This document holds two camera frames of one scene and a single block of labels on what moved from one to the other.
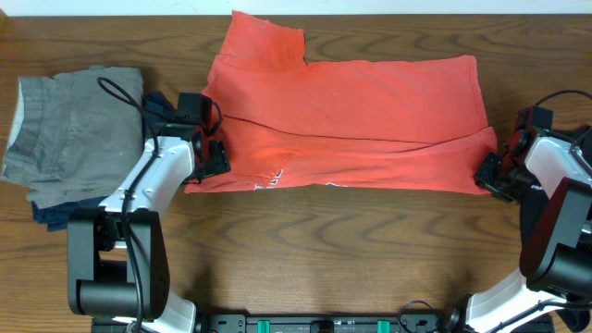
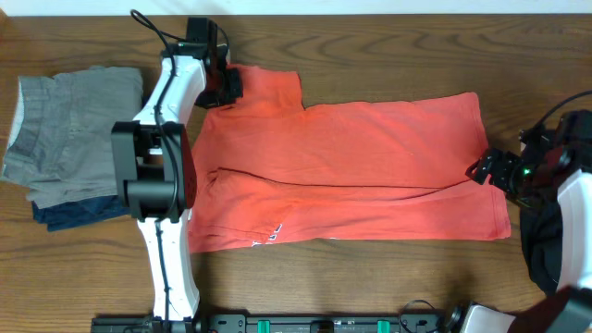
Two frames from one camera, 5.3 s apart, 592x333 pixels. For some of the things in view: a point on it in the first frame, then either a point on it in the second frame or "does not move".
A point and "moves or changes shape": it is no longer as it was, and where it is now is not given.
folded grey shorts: (70, 139) does not move
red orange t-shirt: (273, 121) moves or changes shape
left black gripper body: (215, 161) -> (225, 91)
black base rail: (138, 323) does not move
